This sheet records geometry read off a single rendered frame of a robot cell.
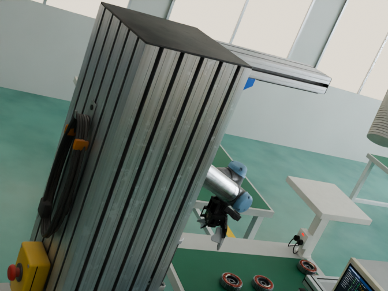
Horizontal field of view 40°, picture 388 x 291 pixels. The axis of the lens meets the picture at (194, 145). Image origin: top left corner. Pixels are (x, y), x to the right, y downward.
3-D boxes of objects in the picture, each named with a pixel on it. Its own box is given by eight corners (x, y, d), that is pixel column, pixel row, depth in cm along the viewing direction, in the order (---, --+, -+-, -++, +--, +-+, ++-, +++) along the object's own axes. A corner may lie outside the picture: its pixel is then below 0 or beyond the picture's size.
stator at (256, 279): (247, 280, 273) (249, 274, 272) (262, 279, 280) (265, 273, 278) (259, 295, 265) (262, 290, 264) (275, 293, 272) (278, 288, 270)
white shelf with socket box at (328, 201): (285, 283, 284) (322, 213, 268) (255, 241, 314) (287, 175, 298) (334, 286, 300) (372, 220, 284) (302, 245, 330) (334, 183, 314)
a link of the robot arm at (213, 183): (188, 139, 152) (261, 196, 188) (168, 121, 159) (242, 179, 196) (162, 170, 152) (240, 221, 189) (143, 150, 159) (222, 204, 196)
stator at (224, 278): (244, 288, 266) (247, 282, 264) (232, 295, 257) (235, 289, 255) (227, 275, 271) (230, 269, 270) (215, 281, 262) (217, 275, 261)
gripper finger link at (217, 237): (208, 250, 208) (208, 226, 209) (219, 250, 211) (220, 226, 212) (212, 250, 205) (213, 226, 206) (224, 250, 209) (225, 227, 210)
